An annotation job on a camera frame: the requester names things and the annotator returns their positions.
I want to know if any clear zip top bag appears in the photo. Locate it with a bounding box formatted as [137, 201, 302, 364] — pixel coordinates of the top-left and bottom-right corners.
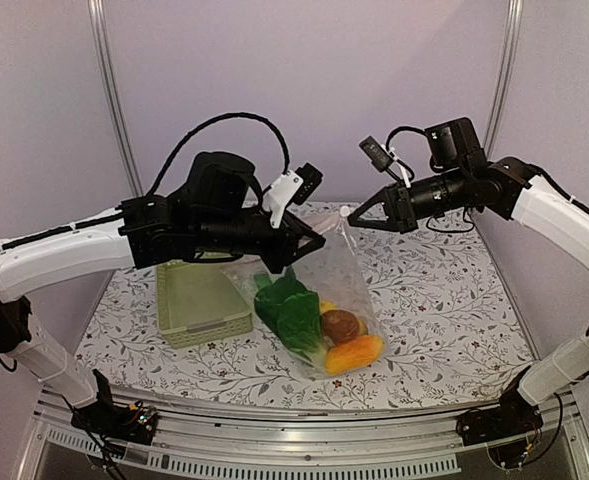
[221, 204, 388, 381]

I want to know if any bok choy toy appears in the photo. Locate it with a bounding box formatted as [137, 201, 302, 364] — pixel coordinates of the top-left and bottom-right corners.
[253, 267, 328, 370]

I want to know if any right aluminium frame post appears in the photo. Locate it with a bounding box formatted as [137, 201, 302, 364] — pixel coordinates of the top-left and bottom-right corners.
[484, 0, 524, 157]

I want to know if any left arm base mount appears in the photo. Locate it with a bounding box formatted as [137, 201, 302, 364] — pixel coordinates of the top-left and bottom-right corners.
[71, 369, 158, 445]

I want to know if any aluminium front rail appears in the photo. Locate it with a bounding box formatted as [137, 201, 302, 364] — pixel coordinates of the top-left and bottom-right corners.
[16, 384, 589, 480]

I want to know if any left aluminium frame post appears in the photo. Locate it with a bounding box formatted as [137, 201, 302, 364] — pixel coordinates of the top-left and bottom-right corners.
[87, 0, 143, 196]

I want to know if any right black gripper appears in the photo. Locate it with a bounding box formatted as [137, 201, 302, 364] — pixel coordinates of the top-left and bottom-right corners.
[347, 166, 469, 233]

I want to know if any brown kiwi toy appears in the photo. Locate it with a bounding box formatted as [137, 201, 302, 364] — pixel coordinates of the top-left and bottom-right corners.
[321, 309, 361, 345]

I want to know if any green plastic basket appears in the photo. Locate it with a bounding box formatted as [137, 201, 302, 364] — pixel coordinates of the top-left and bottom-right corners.
[155, 261, 253, 350]

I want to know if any yellow lemon toy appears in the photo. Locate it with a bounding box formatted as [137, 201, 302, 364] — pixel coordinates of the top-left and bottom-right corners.
[319, 301, 336, 315]

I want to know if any aluminium frame post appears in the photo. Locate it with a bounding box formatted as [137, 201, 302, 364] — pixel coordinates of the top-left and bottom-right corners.
[484, 0, 524, 157]
[87, 0, 143, 196]

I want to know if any floral table mat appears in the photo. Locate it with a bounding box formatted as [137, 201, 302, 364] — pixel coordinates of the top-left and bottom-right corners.
[76, 204, 534, 410]

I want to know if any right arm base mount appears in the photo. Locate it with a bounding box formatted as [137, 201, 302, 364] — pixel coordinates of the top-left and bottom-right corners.
[456, 388, 543, 446]

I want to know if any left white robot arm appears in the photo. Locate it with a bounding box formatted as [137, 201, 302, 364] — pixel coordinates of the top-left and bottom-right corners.
[0, 152, 324, 434]

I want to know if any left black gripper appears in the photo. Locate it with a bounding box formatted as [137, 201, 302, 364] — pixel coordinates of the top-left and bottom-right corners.
[193, 209, 327, 273]

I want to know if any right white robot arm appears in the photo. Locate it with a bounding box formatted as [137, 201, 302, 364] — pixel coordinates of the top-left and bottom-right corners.
[348, 157, 589, 436]

